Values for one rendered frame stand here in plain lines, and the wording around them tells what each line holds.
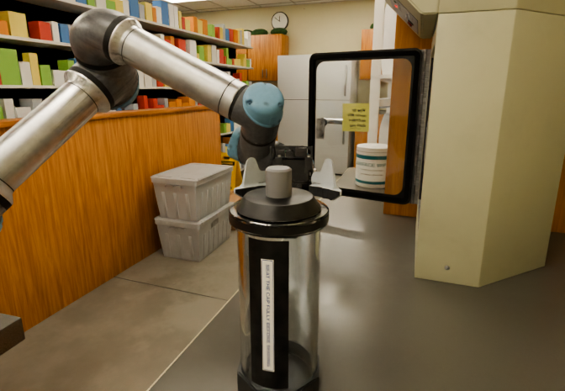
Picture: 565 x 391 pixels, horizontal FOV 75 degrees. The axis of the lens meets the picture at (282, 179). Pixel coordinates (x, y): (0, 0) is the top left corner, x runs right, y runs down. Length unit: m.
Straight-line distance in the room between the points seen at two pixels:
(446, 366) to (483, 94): 0.42
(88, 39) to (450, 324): 0.81
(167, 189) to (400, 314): 2.42
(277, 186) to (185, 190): 2.44
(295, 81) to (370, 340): 5.41
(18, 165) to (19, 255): 1.62
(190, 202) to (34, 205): 0.98
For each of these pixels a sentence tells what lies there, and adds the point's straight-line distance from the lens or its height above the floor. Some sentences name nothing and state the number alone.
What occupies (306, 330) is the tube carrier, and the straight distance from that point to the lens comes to 0.43.
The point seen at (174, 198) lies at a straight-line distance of 2.89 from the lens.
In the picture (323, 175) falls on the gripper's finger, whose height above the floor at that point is 1.16.
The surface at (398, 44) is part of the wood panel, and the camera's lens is 1.07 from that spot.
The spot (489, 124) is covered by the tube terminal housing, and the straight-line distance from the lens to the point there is 0.71.
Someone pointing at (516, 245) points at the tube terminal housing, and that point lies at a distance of 0.84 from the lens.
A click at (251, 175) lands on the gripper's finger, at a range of 0.58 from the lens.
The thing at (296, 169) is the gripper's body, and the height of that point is 1.16.
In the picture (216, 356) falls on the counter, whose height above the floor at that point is 0.94.
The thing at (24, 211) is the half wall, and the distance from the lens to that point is 2.42.
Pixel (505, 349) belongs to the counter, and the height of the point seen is 0.94.
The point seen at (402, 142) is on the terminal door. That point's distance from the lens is 1.02.
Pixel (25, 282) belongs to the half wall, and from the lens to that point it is 2.51.
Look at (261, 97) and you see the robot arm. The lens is 0.68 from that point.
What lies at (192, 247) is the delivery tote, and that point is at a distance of 2.96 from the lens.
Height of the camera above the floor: 1.29
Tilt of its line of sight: 14 degrees down
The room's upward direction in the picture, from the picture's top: straight up
